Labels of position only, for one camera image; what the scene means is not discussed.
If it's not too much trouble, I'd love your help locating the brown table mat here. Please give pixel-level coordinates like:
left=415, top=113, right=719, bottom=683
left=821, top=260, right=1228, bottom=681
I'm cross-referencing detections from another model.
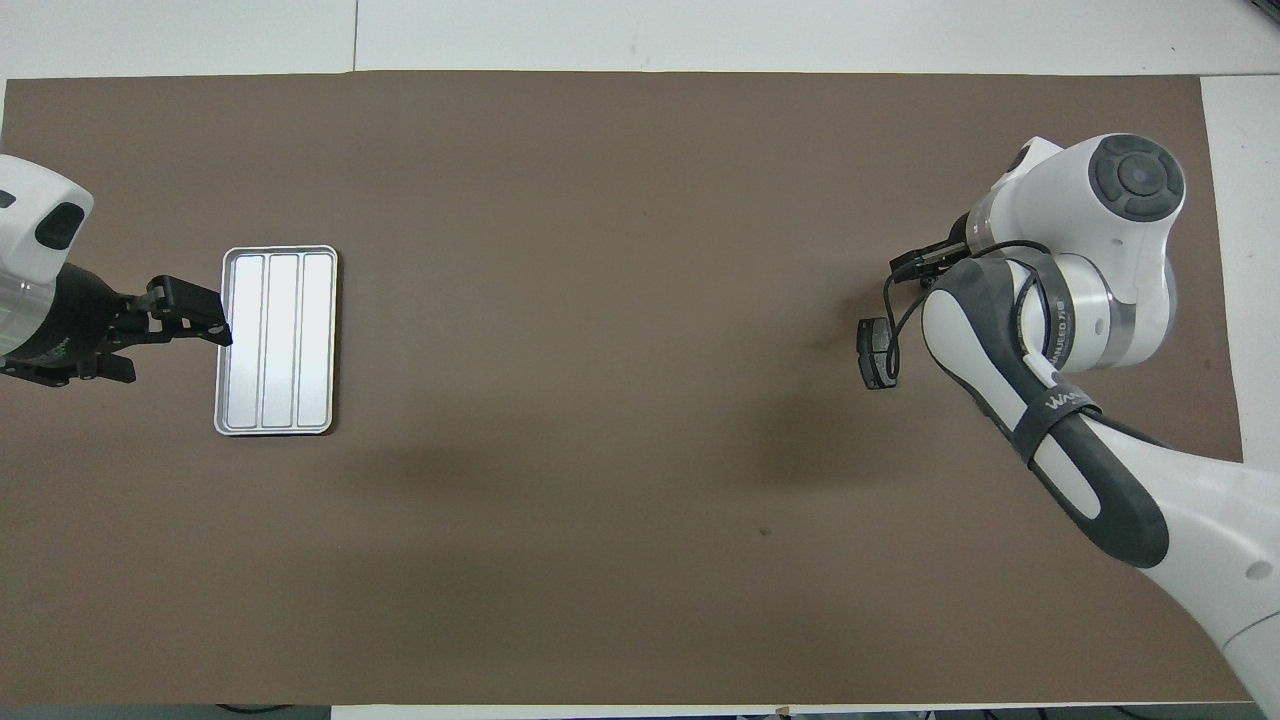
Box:
left=0, top=70, right=1271, bottom=706

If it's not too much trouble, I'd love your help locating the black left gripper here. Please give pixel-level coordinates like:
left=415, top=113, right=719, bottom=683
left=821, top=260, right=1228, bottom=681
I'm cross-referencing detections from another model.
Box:
left=0, top=261, right=234, bottom=385

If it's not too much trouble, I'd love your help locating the silver metal tray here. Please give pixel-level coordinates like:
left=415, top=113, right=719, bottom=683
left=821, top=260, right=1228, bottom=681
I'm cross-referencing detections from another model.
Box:
left=214, top=245, right=339, bottom=437

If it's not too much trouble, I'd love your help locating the dark rectangular brake pad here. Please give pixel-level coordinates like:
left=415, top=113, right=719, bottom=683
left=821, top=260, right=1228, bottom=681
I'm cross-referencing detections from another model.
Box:
left=856, top=317, right=898, bottom=391

